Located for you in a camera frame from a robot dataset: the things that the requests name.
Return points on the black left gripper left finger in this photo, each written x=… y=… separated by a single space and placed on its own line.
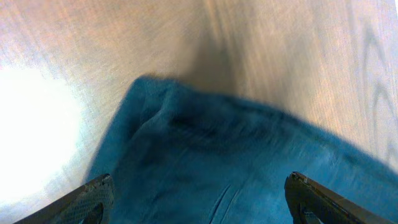
x=90 y=203

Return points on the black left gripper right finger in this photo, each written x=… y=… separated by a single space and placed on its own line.
x=310 y=202

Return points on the navy blue trousers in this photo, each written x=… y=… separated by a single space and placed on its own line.
x=178 y=155

